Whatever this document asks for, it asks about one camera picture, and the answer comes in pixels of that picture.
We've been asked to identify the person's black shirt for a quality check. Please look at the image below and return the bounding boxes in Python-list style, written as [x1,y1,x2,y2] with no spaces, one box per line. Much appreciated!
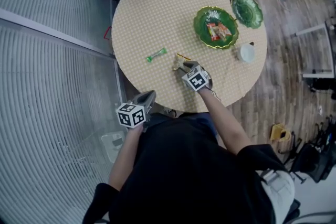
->
[82,116,287,224]

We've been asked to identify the yellow floor box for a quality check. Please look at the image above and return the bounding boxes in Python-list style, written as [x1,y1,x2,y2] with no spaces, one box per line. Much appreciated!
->
[270,123,292,143]

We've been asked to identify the red snack packet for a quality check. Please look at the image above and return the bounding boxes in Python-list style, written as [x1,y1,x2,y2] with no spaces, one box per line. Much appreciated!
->
[207,23,220,41]

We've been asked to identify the white cup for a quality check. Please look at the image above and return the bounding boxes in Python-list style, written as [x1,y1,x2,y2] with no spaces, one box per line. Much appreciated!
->
[238,41,256,63]

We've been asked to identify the round table with checkered cloth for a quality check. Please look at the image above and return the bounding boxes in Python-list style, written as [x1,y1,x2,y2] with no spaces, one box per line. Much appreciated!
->
[111,0,268,113]

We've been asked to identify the person's left forearm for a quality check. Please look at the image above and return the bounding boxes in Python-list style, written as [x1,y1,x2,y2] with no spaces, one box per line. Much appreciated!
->
[109,124,145,191]

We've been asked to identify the orange snack packet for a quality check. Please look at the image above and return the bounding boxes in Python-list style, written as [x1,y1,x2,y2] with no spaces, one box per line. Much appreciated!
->
[216,23,232,40]

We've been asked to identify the black swivel chair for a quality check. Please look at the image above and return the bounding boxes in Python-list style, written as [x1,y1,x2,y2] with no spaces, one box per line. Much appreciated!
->
[290,138,336,185]

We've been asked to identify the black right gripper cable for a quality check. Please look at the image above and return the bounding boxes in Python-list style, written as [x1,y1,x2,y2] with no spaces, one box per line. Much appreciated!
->
[209,88,223,102]

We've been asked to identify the white frame desk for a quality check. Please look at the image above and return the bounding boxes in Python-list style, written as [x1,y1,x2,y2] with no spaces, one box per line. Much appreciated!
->
[290,22,336,79]

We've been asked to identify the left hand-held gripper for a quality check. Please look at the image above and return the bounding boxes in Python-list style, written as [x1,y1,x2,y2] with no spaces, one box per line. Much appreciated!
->
[116,90,158,132]

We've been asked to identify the green candy wrapper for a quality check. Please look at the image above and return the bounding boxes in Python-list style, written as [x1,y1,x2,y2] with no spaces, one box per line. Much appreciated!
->
[146,47,168,63]

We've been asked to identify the person's dark trousers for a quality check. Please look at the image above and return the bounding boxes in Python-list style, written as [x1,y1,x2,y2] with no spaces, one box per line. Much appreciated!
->
[145,110,218,140]

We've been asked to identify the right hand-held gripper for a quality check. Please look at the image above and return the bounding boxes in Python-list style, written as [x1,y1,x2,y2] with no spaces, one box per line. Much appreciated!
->
[177,60,213,92]

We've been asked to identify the grey bag with buckle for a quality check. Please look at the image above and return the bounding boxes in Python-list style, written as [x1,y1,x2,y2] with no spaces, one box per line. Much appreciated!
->
[258,169,296,224]

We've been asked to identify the green leaf-shaped tiered tray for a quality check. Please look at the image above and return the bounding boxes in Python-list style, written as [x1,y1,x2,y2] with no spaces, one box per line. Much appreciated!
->
[193,0,264,50]

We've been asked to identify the beige snack packet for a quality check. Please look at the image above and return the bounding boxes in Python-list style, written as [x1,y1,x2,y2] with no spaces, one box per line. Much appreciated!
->
[172,53,192,71]

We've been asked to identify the person's right forearm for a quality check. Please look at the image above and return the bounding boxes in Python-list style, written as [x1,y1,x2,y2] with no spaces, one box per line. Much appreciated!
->
[199,88,253,155]

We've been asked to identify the white floor appliance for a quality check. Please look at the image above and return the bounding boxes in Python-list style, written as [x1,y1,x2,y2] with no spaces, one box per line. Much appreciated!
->
[101,130,127,164]

